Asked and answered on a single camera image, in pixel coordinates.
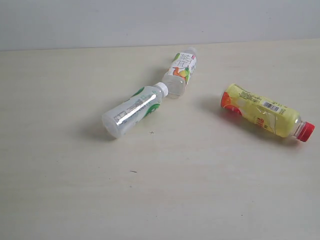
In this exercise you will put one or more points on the white bottle green label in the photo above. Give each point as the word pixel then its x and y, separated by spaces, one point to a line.
pixel 123 117

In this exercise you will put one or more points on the white tea bottle orange label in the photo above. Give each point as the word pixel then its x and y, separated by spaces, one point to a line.
pixel 180 72

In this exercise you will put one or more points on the yellow juice bottle red cap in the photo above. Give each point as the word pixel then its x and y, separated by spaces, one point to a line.
pixel 270 115

